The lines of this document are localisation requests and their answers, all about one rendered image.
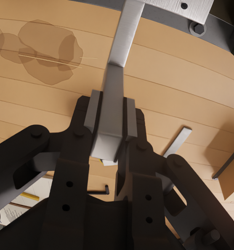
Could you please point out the silver flat steel bar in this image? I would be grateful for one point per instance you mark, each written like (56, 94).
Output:
(179, 140)

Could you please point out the white paper sheet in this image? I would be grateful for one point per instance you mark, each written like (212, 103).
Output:
(37, 187)

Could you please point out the yellow pencil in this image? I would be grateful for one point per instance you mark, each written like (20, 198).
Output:
(30, 196)

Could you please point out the silver brushed bracket plate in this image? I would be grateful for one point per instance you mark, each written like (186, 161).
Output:
(179, 9)

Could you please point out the white and yellow tag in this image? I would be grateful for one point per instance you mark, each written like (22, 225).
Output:
(109, 162)

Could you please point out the dark hex bolt with washer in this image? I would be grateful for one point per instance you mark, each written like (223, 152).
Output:
(197, 29)

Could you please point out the silver square gauge bar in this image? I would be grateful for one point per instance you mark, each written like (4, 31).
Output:
(111, 109)

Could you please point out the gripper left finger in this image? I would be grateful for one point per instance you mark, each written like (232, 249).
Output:
(72, 148)

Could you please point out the dark grey round rod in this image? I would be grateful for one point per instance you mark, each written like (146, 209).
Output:
(228, 162)

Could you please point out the dark grey curved base rail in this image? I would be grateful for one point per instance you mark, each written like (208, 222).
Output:
(216, 33)

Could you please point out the silver square outer gauge tube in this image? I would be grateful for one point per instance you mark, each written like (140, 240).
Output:
(126, 31)

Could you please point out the black hex key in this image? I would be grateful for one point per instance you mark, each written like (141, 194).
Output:
(101, 192)

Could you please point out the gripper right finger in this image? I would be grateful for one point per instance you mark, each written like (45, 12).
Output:
(146, 175)

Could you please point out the printed document on clipboard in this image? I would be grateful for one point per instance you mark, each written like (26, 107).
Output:
(13, 213)

